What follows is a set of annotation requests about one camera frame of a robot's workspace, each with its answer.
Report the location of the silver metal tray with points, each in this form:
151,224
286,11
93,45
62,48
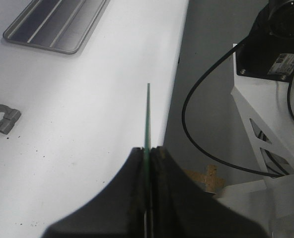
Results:
56,25

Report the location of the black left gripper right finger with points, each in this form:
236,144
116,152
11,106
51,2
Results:
182,210

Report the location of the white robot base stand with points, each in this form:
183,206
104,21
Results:
266,108

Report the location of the grey metal clamp block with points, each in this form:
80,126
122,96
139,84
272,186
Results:
10,117

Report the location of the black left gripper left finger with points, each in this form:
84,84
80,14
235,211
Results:
116,212

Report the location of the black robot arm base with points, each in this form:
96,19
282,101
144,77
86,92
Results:
269,51

